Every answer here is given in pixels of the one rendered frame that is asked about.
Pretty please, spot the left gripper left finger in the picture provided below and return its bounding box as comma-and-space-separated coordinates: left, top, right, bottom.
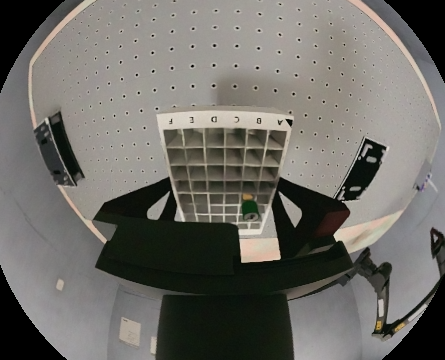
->
99, 177, 177, 221

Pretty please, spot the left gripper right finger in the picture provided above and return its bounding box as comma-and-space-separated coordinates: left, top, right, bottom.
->
271, 177, 351, 259

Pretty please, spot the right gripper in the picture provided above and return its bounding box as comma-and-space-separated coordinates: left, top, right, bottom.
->
430, 227, 445, 266

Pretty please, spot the white tube carrier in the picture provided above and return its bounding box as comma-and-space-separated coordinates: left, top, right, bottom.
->
157, 106, 294, 235

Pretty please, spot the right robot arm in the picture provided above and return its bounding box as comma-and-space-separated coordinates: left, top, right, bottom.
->
351, 245, 445, 342

